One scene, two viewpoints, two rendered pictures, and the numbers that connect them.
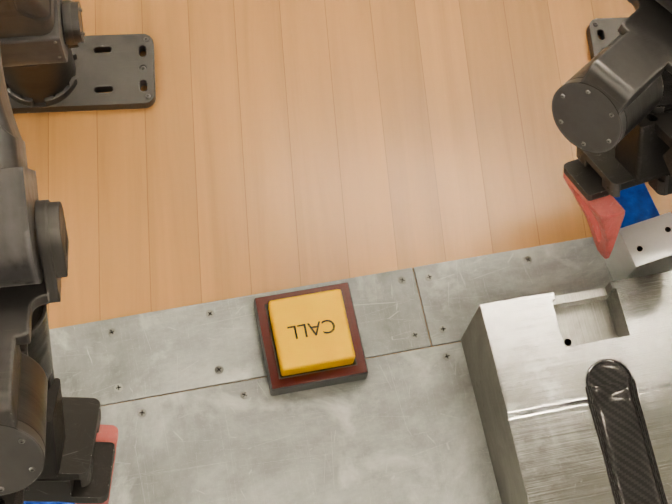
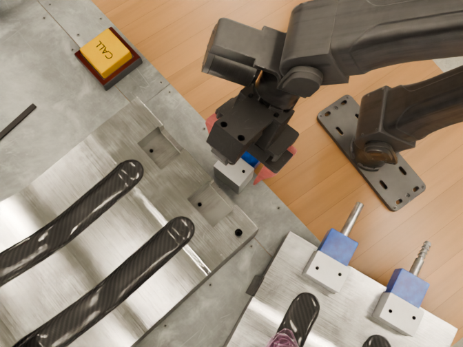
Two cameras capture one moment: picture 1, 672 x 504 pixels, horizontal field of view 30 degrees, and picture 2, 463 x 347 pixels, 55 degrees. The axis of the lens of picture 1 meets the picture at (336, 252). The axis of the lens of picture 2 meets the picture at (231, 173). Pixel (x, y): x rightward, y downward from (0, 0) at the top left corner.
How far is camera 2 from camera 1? 64 cm
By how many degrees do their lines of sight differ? 21
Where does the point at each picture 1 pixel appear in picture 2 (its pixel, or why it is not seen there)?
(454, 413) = not seen: hidden behind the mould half
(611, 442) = (103, 188)
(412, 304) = (151, 91)
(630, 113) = (218, 61)
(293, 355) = (87, 49)
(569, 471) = (76, 175)
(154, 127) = not seen: outside the picture
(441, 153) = not seen: hidden behind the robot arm
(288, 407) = (76, 68)
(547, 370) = (120, 141)
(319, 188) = (184, 29)
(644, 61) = (245, 45)
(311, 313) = (111, 46)
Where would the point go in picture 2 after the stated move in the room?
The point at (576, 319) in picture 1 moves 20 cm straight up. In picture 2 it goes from (165, 149) to (139, 89)
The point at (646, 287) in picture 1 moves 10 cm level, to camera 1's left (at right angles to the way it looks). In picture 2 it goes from (191, 166) to (169, 103)
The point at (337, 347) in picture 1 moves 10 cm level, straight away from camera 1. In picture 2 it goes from (101, 64) to (161, 48)
